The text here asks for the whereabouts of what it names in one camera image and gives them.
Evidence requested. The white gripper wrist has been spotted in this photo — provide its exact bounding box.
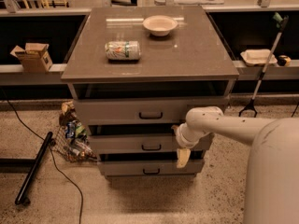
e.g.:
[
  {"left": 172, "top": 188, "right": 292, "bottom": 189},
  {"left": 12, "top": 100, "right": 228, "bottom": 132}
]
[{"left": 175, "top": 123, "right": 203, "bottom": 168}]

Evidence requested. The grey drawer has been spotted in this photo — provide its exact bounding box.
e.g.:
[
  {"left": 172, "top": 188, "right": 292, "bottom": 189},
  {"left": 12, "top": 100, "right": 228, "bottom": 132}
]
[
  {"left": 74, "top": 97, "right": 228, "bottom": 126},
  {"left": 98, "top": 160, "right": 205, "bottom": 176},
  {"left": 88, "top": 132, "right": 215, "bottom": 154}
]

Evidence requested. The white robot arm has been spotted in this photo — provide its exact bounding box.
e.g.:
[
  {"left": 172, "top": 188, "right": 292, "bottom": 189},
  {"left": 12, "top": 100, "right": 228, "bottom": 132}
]
[{"left": 173, "top": 106, "right": 299, "bottom": 224}]

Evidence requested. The grey bottom drawer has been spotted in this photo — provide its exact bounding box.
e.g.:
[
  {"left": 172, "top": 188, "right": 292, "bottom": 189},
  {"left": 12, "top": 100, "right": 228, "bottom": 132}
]
[{"left": 98, "top": 160, "right": 205, "bottom": 176}]

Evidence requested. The grey top drawer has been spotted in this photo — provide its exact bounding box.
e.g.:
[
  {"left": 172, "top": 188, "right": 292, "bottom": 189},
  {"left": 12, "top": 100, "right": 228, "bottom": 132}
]
[{"left": 74, "top": 97, "right": 228, "bottom": 126}]

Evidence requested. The grey drawer cabinet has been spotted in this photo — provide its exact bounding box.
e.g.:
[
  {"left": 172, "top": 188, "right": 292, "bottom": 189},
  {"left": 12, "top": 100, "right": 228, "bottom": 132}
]
[{"left": 61, "top": 6, "right": 240, "bottom": 182}]

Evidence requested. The open cardboard box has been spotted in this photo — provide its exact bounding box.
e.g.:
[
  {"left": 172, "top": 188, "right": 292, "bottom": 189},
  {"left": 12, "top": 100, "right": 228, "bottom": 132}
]
[{"left": 10, "top": 43, "right": 52, "bottom": 73}]

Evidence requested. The white takeout container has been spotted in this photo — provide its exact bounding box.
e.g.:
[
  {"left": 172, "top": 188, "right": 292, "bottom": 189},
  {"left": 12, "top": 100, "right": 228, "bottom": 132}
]
[{"left": 240, "top": 49, "right": 278, "bottom": 66}]

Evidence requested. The green white soda can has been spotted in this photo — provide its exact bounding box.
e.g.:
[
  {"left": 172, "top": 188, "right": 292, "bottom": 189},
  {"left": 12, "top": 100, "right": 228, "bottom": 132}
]
[{"left": 105, "top": 41, "right": 141, "bottom": 61}]

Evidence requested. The white paper bowl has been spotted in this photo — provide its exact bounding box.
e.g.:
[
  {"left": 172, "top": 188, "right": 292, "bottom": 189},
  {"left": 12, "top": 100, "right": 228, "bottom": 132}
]
[{"left": 143, "top": 15, "right": 178, "bottom": 37}]

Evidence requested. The yellow tape measure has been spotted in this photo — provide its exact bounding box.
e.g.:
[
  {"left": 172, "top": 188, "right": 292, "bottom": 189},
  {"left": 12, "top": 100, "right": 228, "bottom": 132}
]
[{"left": 278, "top": 55, "right": 291, "bottom": 66}]

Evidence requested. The grabber reacher tool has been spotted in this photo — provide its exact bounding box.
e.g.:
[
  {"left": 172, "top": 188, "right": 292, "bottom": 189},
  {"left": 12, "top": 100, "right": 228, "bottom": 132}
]
[{"left": 238, "top": 12, "right": 289, "bottom": 117}]

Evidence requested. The black metal leg bar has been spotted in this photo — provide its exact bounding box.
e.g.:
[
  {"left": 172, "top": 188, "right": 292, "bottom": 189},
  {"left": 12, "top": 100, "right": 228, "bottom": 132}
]
[{"left": 14, "top": 132, "right": 53, "bottom": 205}]

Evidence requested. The wire basket with trash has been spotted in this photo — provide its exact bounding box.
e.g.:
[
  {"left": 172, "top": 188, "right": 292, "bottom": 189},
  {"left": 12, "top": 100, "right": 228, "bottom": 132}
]
[{"left": 54, "top": 101, "right": 96, "bottom": 162}]

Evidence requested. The black floor cable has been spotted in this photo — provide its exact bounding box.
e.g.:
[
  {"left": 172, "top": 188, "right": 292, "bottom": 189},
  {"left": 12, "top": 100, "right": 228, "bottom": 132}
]
[{"left": 0, "top": 89, "right": 85, "bottom": 224}]

